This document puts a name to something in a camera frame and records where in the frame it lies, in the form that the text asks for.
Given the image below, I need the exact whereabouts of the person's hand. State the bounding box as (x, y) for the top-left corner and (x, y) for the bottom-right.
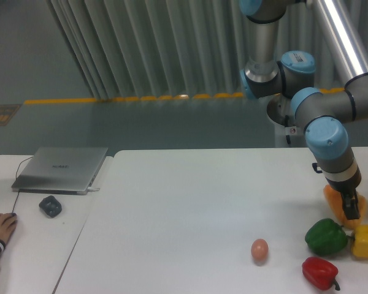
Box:
(0, 213), (17, 244)

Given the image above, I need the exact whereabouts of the black mouse cable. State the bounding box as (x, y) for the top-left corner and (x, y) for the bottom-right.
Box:
(0, 153), (34, 215)

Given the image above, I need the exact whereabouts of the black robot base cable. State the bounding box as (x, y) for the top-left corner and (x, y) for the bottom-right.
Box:
(283, 115), (291, 146)

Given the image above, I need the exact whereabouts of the brown egg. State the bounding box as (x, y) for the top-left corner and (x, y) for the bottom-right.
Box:
(251, 239), (269, 262)

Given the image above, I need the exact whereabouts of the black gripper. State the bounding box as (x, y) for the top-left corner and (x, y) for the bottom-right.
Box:
(312, 162), (362, 220)

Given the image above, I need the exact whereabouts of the yellow bell pepper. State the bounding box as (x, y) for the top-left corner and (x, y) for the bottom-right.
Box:
(347, 224), (368, 260)

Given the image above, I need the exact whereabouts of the red bell pepper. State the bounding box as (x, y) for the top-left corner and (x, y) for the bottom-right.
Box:
(302, 257), (340, 291)

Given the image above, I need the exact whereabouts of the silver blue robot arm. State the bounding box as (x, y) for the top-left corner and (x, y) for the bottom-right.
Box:
(239, 1), (368, 220)

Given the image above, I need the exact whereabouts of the grey pleated curtain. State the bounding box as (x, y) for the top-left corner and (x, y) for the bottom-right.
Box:
(45, 0), (368, 102)

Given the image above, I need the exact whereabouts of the green bell pepper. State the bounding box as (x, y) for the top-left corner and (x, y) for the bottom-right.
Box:
(304, 218), (348, 256)

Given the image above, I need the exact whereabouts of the white usb plug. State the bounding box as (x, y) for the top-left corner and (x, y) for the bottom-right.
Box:
(87, 187), (100, 192)

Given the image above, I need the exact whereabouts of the silver closed laptop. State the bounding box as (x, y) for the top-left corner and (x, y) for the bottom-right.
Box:
(12, 147), (108, 195)

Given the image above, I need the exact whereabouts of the orange triangular bread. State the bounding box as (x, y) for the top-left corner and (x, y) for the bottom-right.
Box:
(323, 184), (367, 230)

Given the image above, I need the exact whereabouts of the small black plastic holder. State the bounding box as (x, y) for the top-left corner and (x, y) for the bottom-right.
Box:
(39, 195), (62, 218)

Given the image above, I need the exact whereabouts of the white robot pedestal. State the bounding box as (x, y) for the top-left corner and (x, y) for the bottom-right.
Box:
(266, 94), (306, 148)

